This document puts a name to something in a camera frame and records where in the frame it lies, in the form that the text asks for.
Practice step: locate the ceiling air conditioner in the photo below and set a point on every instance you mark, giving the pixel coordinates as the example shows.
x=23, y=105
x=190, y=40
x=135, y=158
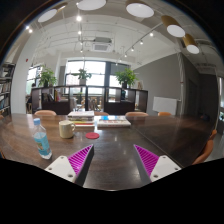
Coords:
x=101, y=44

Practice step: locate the dark wooden shelf unit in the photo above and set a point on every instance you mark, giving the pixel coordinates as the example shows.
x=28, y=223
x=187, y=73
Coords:
x=112, y=100

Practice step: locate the round ceiling lamp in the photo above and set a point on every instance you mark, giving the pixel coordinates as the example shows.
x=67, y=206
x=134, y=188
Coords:
x=193, y=49
x=139, y=9
x=88, y=5
x=47, y=15
x=176, y=31

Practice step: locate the orange chair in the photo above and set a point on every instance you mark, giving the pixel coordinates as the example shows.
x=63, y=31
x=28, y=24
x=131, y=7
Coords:
x=131, y=114
x=164, y=114
x=207, y=149
x=45, y=113

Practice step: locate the cream ceramic mug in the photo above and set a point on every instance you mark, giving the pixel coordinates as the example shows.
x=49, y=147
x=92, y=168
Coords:
x=66, y=129

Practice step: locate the white whiteboard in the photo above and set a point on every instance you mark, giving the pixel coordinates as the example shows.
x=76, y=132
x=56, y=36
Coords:
x=161, y=104

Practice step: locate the orange chair far right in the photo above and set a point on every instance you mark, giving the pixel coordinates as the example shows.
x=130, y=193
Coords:
x=164, y=114

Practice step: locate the potted plant middle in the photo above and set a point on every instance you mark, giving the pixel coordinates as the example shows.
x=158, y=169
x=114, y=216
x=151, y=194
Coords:
x=83, y=76

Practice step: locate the potted plant right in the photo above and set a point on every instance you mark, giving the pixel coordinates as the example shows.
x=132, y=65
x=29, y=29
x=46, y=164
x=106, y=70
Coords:
x=126, y=78

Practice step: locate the red round coaster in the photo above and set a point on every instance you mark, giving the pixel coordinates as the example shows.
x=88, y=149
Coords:
x=92, y=135

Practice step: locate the orange chair far left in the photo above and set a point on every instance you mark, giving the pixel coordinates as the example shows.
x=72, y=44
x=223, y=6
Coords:
x=45, y=113

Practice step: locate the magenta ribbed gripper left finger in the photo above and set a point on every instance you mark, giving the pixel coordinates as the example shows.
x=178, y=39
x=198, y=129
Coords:
x=73, y=168

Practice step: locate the orange chair far middle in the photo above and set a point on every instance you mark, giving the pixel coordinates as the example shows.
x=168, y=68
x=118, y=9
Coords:
x=131, y=114

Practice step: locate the potted plant left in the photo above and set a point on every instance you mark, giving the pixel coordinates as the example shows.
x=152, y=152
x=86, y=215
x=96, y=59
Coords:
x=46, y=77

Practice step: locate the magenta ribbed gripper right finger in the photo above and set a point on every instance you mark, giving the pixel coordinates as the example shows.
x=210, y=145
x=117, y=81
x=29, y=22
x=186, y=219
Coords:
x=152, y=167

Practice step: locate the orange chair right side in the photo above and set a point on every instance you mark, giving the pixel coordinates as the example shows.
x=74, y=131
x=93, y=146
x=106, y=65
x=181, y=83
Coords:
x=207, y=149

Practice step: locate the potted plant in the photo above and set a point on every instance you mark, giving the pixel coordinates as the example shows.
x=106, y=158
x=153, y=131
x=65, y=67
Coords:
x=83, y=76
x=46, y=77
x=126, y=78

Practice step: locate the stack of books left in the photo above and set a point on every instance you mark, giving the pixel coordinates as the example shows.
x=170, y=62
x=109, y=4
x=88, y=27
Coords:
x=82, y=119

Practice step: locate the clear plastic water bottle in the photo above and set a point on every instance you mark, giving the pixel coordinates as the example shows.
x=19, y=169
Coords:
x=40, y=137

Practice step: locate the bookshelf at left wall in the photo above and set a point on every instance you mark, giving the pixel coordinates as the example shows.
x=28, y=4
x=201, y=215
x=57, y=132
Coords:
x=6, y=77

